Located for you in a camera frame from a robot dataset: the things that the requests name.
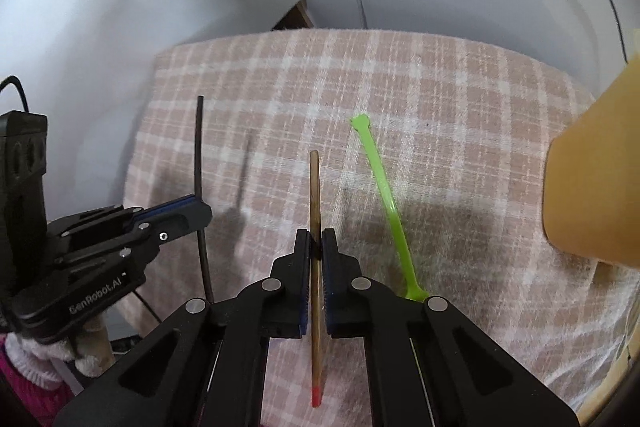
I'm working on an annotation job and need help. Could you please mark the yellow plastic utensil cup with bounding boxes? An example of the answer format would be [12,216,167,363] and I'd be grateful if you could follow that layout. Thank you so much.
[542,56,640,269]

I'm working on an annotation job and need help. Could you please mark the black chopstick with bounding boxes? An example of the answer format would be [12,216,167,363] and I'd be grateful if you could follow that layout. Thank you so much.
[195,94,216,307]

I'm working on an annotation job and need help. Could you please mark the pink plaid cloth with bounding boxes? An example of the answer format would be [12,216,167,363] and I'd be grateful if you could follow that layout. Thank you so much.
[125,29,639,409]

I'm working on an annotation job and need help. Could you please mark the left gloved hand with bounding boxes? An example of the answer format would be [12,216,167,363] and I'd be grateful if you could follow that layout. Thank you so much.
[4,314,115,391]

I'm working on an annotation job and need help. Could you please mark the green plastic spoon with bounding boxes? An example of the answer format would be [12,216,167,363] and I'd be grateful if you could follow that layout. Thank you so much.
[350,114,428,303]

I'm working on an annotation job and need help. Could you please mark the brown chopstick short diagonal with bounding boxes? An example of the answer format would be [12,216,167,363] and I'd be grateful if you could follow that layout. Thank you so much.
[309,150,322,407]

